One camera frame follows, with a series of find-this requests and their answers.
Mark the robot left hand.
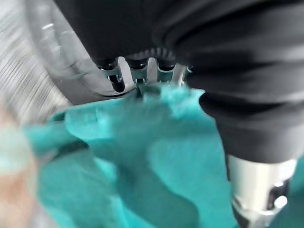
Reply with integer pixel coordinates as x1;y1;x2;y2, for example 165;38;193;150
53;0;304;228

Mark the teal cloth laundry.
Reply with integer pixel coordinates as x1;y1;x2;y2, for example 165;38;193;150
23;83;304;228

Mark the grey washing machine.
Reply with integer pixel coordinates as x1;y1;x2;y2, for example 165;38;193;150
25;0;137;105

